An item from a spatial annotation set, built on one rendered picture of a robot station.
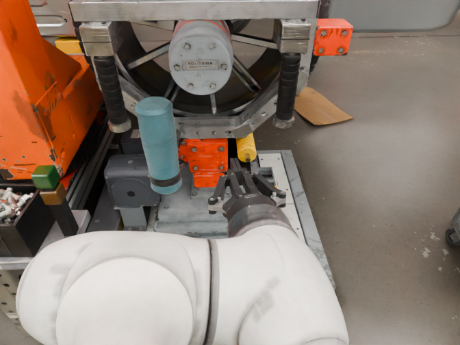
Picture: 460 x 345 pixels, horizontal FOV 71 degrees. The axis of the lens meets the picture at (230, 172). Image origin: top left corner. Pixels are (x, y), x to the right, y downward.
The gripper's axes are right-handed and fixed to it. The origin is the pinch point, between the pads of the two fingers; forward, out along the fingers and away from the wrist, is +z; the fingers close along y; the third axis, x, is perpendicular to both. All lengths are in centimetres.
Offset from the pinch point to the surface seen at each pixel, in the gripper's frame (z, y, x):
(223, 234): 46, 0, 47
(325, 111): 155, -84, 29
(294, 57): 1.8, -11.2, -20.4
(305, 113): 154, -69, 29
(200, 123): 36.3, 5.4, -0.2
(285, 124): 5.0, -11.0, -7.2
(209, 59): 11.2, 3.3, -20.0
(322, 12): 30.0, -26.9, -28.4
